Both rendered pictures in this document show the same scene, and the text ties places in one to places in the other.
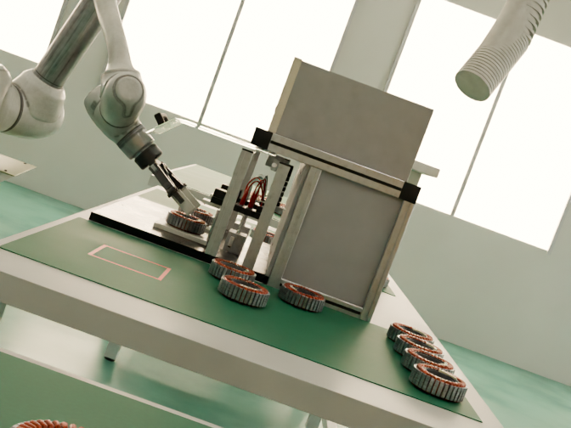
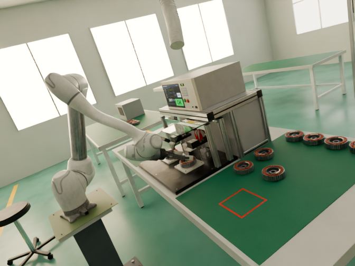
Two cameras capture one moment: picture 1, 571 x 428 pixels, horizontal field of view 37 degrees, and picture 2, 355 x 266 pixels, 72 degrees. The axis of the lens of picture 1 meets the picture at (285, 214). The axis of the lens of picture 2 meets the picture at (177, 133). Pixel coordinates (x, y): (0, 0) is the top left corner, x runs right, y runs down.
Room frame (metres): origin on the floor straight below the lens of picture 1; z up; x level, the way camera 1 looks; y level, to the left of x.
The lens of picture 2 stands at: (1.01, 0.82, 1.46)
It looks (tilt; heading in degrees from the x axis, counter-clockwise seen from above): 17 degrees down; 338
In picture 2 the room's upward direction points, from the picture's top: 18 degrees counter-clockwise
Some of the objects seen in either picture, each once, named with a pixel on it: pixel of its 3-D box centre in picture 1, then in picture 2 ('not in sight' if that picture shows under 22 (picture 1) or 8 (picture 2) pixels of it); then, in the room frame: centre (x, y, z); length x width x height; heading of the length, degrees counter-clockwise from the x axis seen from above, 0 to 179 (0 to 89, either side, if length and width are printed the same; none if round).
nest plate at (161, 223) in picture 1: (183, 230); (188, 164); (2.38, 0.25, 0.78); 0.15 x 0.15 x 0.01; 1
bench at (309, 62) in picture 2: not in sight; (278, 83); (4.53, -3.05, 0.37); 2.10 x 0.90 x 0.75; 1
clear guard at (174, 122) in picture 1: (214, 143); (185, 130); (2.29, 0.24, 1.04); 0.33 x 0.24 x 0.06; 91
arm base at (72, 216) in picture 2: not in sight; (78, 208); (2.56, 0.97, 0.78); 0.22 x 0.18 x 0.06; 20
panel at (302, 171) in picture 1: (287, 210); (203, 128); (2.50, 0.00, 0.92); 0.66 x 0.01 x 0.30; 1
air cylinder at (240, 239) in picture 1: (234, 241); (205, 152); (2.38, 0.10, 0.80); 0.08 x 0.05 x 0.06; 1
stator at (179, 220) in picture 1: (186, 222); (187, 161); (2.38, 0.25, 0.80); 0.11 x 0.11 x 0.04
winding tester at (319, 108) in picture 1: (345, 121); (201, 86); (2.49, -0.07, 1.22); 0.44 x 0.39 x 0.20; 1
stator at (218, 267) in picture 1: (232, 273); (243, 167); (2.04, 0.07, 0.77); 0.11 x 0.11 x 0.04
